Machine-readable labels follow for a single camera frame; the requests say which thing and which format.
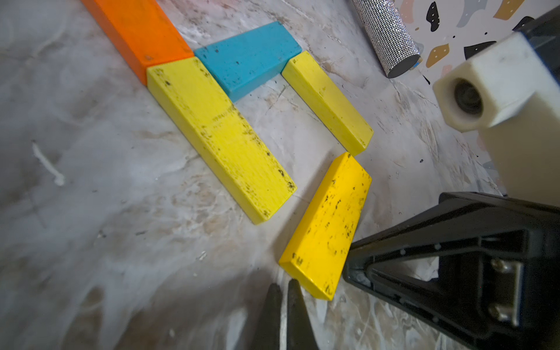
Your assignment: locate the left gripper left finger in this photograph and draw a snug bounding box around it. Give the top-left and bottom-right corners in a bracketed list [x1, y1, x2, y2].
[251, 283, 283, 350]

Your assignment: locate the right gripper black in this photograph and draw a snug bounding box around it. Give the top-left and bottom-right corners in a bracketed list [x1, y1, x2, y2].
[342, 192, 559, 349]

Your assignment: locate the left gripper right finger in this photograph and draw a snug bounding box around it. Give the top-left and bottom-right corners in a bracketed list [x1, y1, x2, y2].
[287, 279, 319, 350]

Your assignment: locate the yellow block front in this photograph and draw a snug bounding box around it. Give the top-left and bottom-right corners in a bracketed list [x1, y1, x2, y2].
[279, 153, 372, 301]

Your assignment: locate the yellow block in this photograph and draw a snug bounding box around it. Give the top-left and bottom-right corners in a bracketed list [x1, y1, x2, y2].
[281, 51, 374, 156]
[279, 153, 372, 301]

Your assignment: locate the yellow-green block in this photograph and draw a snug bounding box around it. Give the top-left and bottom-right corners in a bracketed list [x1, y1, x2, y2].
[147, 57, 297, 225]

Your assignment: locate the teal block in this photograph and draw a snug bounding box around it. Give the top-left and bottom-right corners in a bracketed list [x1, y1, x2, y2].
[194, 22, 302, 102]

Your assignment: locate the glitter tube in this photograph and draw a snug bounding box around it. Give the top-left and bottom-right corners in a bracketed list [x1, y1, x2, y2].
[352, 0, 420, 79]

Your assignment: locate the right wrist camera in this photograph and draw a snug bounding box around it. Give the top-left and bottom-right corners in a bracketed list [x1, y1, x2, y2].
[433, 7, 559, 206]

